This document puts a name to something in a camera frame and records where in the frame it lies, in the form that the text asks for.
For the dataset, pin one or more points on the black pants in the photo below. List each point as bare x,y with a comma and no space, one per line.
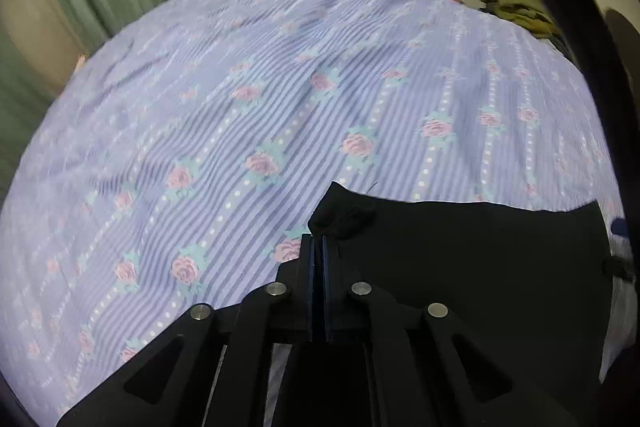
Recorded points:
534,286

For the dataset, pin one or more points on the pile of clothes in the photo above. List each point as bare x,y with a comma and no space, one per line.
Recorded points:
532,15

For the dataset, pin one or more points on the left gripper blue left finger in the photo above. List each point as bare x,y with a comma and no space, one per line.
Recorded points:
210,367

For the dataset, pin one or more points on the purple floral bed sheet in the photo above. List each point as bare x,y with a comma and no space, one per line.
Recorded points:
184,159

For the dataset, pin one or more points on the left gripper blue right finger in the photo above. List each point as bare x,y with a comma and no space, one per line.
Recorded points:
393,365

